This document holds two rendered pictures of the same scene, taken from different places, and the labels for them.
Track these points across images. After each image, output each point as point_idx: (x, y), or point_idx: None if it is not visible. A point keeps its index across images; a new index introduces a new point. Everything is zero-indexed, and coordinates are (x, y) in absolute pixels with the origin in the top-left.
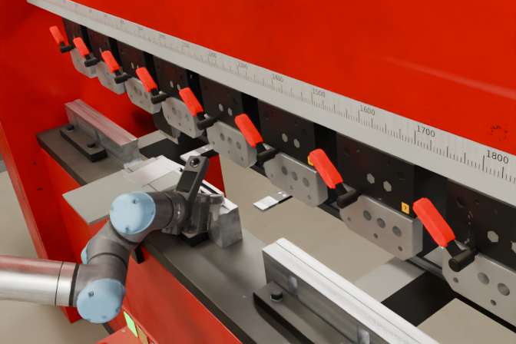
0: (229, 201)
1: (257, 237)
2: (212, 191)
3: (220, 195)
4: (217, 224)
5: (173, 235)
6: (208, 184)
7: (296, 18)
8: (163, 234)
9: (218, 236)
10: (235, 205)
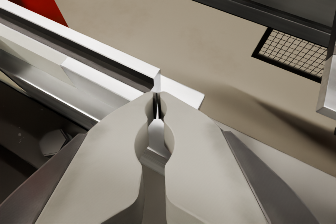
0: (169, 79)
1: (217, 121)
2: (107, 63)
3: (199, 113)
4: (165, 165)
5: (29, 166)
6: (82, 39)
7: None
8: (2, 170)
9: (158, 168)
10: (195, 92)
